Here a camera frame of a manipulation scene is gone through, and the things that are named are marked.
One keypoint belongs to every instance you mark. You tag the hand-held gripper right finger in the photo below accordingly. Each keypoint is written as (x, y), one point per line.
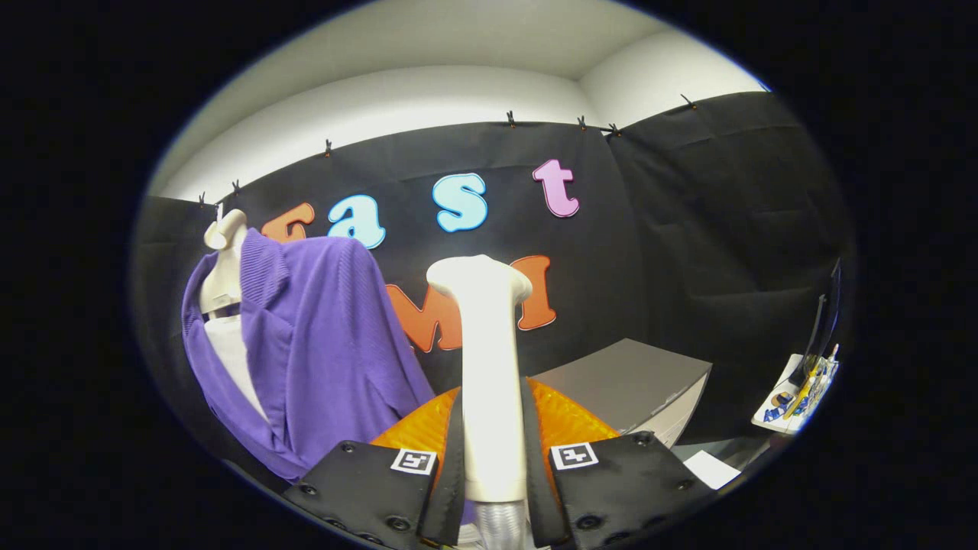
(626, 481)

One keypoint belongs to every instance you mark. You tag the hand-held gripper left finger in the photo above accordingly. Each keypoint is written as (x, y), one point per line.
(367, 481)

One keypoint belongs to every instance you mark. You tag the white flat panel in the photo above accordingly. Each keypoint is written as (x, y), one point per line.
(710, 468)

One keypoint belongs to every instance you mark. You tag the grey cabinet with dark top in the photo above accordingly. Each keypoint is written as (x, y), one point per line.
(619, 382)

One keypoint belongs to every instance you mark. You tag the white side table with clutter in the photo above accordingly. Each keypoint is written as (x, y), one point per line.
(791, 405)

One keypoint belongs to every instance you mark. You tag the white mannequin torso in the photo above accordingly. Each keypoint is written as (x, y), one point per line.
(225, 275)

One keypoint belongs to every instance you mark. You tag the dark flat monitor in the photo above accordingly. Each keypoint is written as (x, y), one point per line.
(821, 321)

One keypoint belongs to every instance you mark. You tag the row of black clips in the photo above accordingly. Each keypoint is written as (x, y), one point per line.
(510, 118)

